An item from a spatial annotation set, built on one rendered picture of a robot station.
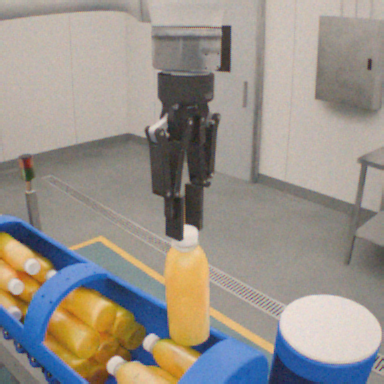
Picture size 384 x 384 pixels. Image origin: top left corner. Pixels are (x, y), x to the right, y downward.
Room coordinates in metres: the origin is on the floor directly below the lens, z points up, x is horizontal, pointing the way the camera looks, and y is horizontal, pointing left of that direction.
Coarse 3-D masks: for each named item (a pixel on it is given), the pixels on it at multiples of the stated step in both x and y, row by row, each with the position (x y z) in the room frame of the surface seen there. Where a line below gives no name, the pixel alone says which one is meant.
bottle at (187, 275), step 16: (176, 256) 0.53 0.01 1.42; (192, 256) 0.53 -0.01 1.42; (176, 272) 0.52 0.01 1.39; (192, 272) 0.51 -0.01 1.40; (208, 272) 0.54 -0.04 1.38; (176, 288) 0.51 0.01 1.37; (192, 288) 0.51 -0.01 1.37; (208, 288) 0.54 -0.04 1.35; (176, 304) 0.52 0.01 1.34; (192, 304) 0.51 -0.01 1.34; (208, 304) 0.53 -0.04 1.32; (176, 320) 0.52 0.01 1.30; (192, 320) 0.51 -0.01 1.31; (208, 320) 0.53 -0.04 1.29; (176, 336) 0.52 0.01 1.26; (192, 336) 0.51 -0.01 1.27; (208, 336) 0.53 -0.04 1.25
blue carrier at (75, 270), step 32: (0, 224) 0.99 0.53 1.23; (64, 256) 1.01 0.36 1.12; (64, 288) 0.70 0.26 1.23; (96, 288) 0.92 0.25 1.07; (128, 288) 0.74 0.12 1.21; (0, 320) 0.75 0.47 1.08; (32, 320) 0.66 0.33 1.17; (160, 320) 0.76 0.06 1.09; (32, 352) 0.65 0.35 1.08; (224, 352) 0.51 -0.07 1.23; (256, 352) 0.53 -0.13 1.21
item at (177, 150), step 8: (184, 120) 0.52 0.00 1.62; (192, 120) 0.52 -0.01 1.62; (184, 128) 0.52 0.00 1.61; (192, 128) 0.52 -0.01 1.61; (184, 136) 0.52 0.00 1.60; (176, 144) 0.52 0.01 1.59; (184, 144) 0.52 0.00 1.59; (176, 152) 0.52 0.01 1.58; (184, 152) 0.52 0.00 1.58; (176, 160) 0.52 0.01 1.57; (176, 168) 0.52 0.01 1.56; (176, 176) 0.51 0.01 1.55; (176, 184) 0.51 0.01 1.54; (176, 192) 0.51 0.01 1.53
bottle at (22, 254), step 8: (0, 232) 1.01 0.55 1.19; (0, 240) 0.97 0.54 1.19; (8, 240) 0.97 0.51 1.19; (16, 240) 0.98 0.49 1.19; (0, 248) 0.95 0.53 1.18; (8, 248) 0.93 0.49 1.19; (16, 248) 0.93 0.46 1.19; (24, 248) 0.93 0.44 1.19; (0, 256) 0.95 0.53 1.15; (8, 256) 0.91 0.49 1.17; (16, 256) 0.90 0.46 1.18; (24, 256) 0.90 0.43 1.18; (32, 256) 0.92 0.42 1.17; (8, 264) 0.93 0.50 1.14; (16, 264) 0.89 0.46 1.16; (24, 264) 0.89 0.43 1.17
